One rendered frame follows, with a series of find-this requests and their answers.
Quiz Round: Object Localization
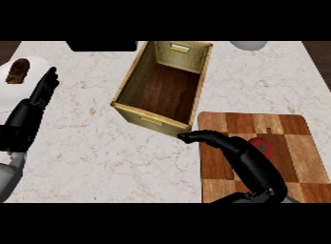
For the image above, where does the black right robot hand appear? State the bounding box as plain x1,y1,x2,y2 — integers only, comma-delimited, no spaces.
176,129,289,203

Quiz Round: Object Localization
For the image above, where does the checkered wooden cutting board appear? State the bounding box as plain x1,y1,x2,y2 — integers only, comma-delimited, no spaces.
196,111,331,204

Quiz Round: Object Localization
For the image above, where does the brown bread slice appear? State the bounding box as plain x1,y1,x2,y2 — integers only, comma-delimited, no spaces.
4,58,32,86

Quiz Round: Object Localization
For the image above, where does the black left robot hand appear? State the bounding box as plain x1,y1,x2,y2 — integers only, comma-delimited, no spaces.
0,66,62,153

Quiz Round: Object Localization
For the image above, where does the pale grey bowl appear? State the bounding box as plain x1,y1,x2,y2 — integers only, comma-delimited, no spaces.
227,40,269,52

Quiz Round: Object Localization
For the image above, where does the wooden box basket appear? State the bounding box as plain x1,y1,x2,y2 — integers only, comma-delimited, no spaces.
108,40,215,138

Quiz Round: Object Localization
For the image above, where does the red tomato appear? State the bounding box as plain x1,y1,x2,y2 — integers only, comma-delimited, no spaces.
246,136,275,160

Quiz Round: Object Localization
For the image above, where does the black appliance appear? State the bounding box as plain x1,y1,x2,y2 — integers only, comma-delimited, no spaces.
65,40,139,52

